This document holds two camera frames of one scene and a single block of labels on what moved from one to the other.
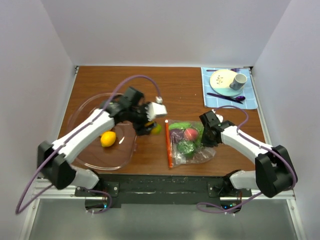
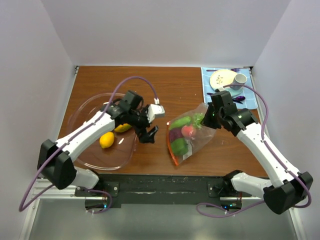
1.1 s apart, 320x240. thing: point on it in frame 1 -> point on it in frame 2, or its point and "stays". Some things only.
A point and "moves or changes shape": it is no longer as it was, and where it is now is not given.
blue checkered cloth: (248, 92) stays
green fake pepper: (186, 148) -> (179, 146)
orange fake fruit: (157, 129) moves or changes shape
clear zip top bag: (183, 143) moves or changes shape
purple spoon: (239, 98) stays
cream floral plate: (220, 81) stays
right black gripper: (205, 142) -> (206, 121)
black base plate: (138, 189) stays
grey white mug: (238, 82) stays
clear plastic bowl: (99, 157) stays
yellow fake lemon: (108, 138) stays
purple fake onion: (176, 135) stays
